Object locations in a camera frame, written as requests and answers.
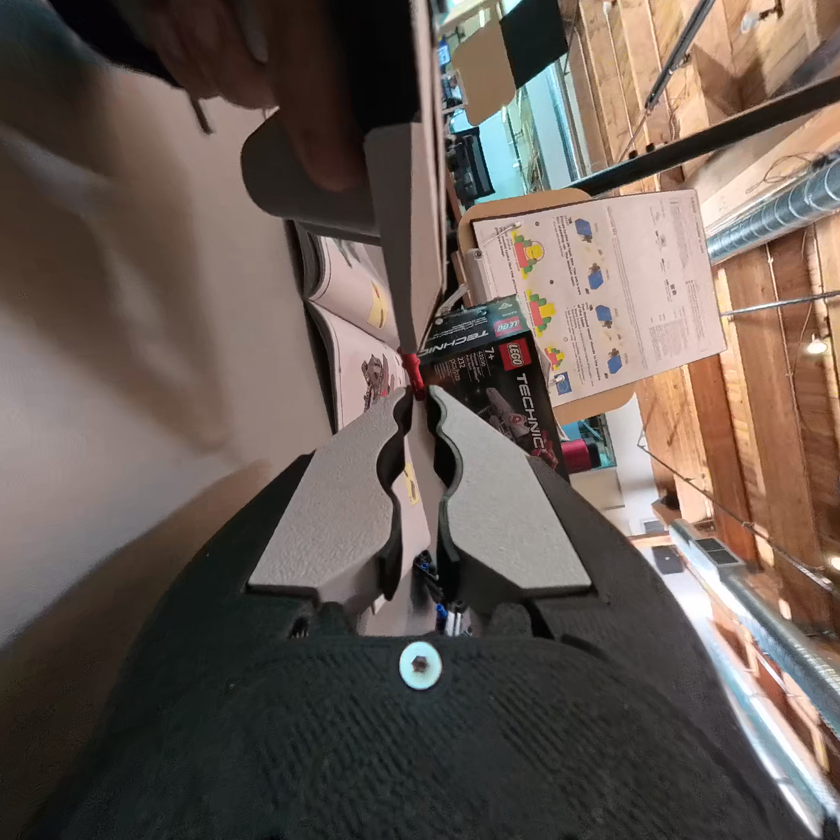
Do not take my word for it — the toy building instruction booklet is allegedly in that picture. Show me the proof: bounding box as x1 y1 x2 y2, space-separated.
292 220 435 549

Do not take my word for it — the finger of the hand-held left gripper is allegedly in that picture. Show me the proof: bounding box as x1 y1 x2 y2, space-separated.
364 122 422 352

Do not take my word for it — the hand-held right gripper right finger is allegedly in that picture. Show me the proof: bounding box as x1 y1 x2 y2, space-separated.
428 387 592 624

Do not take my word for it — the black monitor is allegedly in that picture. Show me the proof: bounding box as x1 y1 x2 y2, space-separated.
453 128 494 198

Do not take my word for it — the printed instruction sheet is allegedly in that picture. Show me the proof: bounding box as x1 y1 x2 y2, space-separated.
472 190 728 395

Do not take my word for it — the rounded beige cardboard board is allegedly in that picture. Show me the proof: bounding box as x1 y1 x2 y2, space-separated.
453 23 516 126

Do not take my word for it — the black panel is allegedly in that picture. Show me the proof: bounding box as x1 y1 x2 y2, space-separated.
499 0 568 89

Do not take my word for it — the black ceiling rail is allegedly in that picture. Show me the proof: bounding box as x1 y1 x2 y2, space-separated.
577 72 840 198

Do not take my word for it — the spiral metal duct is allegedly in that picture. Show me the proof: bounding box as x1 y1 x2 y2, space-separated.
705 151 840 263

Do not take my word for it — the black toy set box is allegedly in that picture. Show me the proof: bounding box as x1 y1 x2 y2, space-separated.
420 295 571 483

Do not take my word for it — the person's left hand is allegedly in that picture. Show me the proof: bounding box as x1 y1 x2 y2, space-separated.
147 0 366 193

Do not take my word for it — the brown cardboard board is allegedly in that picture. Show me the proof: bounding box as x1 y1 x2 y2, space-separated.
457 188 637 426

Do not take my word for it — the grey desk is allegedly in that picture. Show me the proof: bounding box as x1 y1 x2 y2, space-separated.
0 0 454 664

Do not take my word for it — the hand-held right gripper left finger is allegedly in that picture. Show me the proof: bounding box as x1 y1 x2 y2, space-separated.
246 387 413 618

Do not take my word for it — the long metal air duct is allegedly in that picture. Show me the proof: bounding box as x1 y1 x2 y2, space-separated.
669 518 840 828

